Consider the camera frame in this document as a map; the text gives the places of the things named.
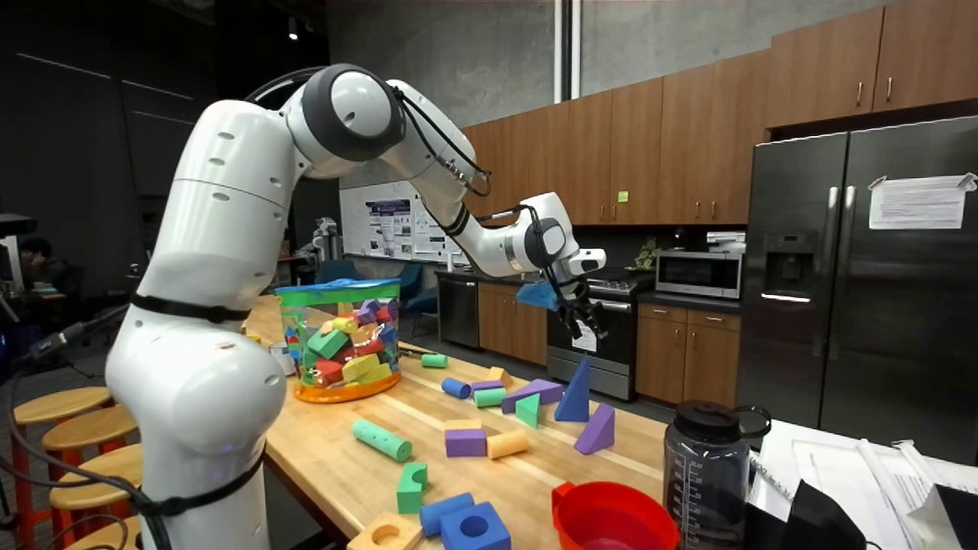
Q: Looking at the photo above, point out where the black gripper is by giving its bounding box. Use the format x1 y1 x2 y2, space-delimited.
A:
555 278 607 338

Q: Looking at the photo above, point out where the orange block with hole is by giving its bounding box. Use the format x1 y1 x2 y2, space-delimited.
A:
344 512 422 550

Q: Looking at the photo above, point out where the red bowl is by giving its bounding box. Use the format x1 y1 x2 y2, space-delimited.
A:
549 483 682 550

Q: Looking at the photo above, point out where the clear bag of blocks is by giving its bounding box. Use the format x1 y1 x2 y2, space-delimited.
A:
275 278 400 403

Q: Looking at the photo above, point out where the small green foam cylinder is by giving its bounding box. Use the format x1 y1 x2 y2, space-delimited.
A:
474 388 508 410

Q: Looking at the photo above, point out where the purple foam wedge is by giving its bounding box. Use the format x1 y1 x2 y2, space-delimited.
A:
574 406 614 456

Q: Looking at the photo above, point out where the purple foam cube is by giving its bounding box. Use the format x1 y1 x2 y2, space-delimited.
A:
447 427 485 457

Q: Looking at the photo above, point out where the microwave oven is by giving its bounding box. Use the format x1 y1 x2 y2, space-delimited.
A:
654 250 743 299

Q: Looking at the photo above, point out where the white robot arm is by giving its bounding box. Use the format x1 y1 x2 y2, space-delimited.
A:
103 65 606 550

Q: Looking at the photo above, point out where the orange foam cylinder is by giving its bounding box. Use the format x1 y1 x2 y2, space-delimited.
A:
485 431 527 462

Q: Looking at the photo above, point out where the stainless steel refrigerator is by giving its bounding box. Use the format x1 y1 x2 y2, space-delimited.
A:
737 115 978 462

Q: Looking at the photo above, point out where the far green foam cylinder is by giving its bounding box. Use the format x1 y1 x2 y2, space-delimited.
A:
422 350 449 371

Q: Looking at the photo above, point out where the blue square block with hole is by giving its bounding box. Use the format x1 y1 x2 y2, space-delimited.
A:
441 504 509 550

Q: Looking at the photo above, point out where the purple foam bar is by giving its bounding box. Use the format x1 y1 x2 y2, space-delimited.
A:
500 380 563 412

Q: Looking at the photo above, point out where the small orange foam block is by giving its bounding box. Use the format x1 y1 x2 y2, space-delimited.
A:
485 367 512 385

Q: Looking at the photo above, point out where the dark water bottle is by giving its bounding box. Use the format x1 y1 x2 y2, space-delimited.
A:
662 399 770 550

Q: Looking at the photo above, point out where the green notched foam block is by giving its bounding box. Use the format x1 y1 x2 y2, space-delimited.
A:
396 462 428 512

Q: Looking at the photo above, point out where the small blue foam cylinder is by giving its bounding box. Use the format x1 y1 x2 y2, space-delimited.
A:
441 380 470 399

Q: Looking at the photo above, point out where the wooden stool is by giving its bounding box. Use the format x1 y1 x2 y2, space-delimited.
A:
11 385 110 550
44 403 138 478

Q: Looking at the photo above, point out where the oven range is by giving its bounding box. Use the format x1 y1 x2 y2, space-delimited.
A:
547 275 652 399

